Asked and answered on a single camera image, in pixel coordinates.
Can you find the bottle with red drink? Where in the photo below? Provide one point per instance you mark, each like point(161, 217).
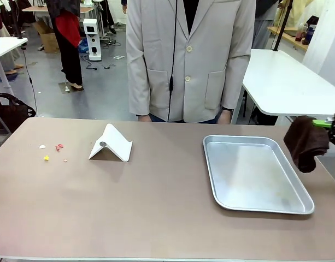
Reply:
point(300, 34)

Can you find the person in light skirt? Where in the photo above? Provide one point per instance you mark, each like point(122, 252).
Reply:
point(6, 41)

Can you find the person's right hand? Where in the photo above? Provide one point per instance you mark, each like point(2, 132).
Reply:
point(143, 118)

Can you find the dark jar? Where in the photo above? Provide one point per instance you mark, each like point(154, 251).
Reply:
point(310, 34)

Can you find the white standing machine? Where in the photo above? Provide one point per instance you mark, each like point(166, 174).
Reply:
point(92, 41)

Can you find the white folded roller stand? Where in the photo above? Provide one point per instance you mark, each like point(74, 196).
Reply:
point(115, 144)

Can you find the pale yellow fabric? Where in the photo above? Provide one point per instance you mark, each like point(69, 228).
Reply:
point(298, 11)

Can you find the large white side table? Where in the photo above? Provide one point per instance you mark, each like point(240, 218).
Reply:
point(279, 82)

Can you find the person in grey robe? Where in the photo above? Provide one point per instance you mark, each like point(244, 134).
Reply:
point(265, 30)

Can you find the white crumb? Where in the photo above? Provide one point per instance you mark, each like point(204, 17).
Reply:
point(42, 146)

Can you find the person in beige jacket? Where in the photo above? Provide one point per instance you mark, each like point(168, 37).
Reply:
point(156, 54)

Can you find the yellow crumb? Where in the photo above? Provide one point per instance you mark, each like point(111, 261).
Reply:
point(46, 157)

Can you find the blue plastic bag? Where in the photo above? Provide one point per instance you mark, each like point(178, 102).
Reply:
point(83, 48)

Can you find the wooden top desk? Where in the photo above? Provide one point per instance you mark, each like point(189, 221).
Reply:
point(33, 8)

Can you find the wooden shelf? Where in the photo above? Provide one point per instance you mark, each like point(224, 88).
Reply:
point(290, 36)

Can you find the cardboard box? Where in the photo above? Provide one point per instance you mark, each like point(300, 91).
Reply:
point(49, 42)

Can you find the dark brown cloth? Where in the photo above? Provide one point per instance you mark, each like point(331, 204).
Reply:
point(306, 144)

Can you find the black slanted pole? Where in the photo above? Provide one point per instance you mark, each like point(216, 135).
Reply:
point(283, 24)

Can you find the person's left hand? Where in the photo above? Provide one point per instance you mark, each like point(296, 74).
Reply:
point(225, 117)

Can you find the black wristband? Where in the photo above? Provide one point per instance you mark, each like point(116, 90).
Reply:
point(228, 109)

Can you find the small white side table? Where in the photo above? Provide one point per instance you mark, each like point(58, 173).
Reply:
point(6, 45)

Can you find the person in red and black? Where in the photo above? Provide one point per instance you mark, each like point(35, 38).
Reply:
point(70, 54)

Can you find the silver metal tray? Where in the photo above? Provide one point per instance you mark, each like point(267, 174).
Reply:
point(252, 177)

